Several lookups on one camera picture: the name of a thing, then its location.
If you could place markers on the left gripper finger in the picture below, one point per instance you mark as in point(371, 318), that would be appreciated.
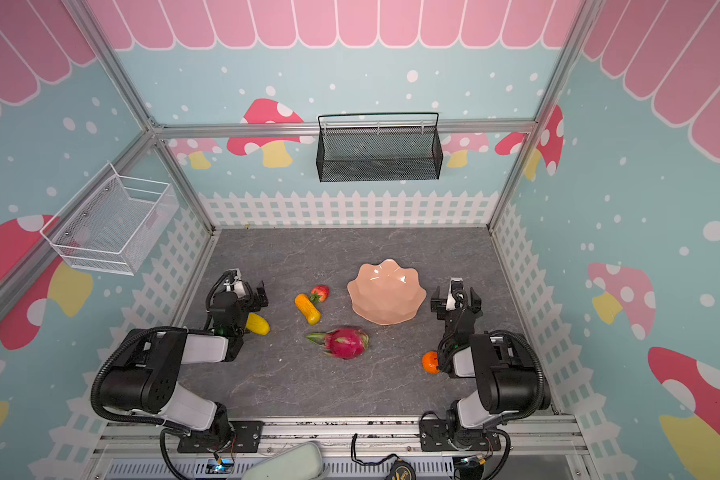
point(260, 298)
point(231, 277)

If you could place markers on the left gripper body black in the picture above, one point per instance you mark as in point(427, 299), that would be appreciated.
point(250, 297)

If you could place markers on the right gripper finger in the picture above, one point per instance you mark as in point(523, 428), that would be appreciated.
point(436, 301)
point(475, 301)

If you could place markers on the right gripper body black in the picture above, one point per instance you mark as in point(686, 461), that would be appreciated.
point(456, 303)

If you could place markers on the yellow lemon fruit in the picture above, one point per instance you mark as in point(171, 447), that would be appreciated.
point(257, 324)

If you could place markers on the orange tangerine fruit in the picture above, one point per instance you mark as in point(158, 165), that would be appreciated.
point(430, 362)

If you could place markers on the orange yellow mango fruit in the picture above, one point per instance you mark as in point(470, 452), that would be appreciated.
point(307, 309)

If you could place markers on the red apple fruit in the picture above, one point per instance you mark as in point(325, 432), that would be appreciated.
point(319, 294)

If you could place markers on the pink scalloped fruit bowl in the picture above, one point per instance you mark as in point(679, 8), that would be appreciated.
point(386, 294)

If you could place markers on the pink dragon fruit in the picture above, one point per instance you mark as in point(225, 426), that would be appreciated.
point(344, 343)

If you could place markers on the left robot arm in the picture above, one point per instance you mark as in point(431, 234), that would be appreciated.
point(139, 381)

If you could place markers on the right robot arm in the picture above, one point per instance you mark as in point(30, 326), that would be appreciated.
point(510, 383)

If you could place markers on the black yellow tape measure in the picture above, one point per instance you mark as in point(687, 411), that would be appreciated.
point(401, 470)

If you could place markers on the pale green padded object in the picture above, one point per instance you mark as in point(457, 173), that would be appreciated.
point(302, 462)

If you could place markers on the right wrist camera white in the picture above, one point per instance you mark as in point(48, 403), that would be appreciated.
point(455, 298)

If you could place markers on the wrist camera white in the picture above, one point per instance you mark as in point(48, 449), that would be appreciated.
point(455, 298)
point(235, 285)

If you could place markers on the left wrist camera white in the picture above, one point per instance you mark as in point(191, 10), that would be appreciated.
point(235, 285)

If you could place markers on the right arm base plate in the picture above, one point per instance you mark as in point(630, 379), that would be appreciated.
point(437, 435)

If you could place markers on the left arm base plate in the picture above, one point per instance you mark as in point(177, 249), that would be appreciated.
point(228, 436)

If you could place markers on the white wire wall basket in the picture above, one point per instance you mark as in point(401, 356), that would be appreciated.
point(112, 224)

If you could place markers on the black mesh wall basket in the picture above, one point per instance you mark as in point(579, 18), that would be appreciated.
point(375, 147)

